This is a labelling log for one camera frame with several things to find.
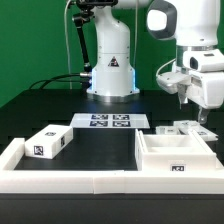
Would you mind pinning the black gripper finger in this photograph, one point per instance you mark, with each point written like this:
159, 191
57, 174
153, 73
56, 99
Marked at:
202, 115
182, 94

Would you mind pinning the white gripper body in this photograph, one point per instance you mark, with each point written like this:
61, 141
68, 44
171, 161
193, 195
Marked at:
206, 71

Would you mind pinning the white door panel with tags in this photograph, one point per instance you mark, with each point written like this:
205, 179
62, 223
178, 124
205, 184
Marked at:
167, 130

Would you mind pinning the white cabinet body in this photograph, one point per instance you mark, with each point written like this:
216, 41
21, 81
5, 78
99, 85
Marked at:
174, 153

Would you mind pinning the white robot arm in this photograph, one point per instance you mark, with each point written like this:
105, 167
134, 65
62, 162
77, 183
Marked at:
192, 24

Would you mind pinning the white flat top panel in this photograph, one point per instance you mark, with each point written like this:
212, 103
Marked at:
99, 120

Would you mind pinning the white box with tags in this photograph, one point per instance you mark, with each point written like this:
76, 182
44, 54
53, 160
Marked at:
48, 142

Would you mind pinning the white U-shaped border fence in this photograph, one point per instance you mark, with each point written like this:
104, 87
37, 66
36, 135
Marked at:
101, 182

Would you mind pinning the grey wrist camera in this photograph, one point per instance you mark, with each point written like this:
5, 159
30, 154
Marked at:
169, 81

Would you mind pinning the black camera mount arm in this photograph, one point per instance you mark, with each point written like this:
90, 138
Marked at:
84, 16

